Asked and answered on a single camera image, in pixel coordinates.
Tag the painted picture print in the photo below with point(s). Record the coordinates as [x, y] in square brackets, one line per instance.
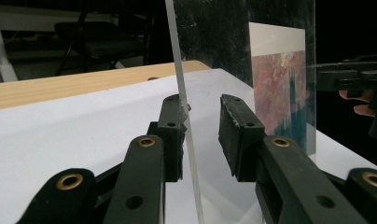
[276, 87]

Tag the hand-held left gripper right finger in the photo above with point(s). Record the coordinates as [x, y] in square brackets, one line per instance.
[289, 180]

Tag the white stand pole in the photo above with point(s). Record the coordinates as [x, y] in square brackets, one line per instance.
[3, 59]

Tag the black chair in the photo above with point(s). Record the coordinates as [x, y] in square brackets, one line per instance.
[96, 40]

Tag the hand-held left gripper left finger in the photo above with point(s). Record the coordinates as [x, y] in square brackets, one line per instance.
[140, 180]

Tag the wooden table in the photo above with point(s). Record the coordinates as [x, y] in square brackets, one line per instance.
[68, 87]

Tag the white table mat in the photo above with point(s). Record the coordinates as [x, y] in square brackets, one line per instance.
[68, 137]

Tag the clear acrylic photo frame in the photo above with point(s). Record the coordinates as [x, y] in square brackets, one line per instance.
[208, 34]

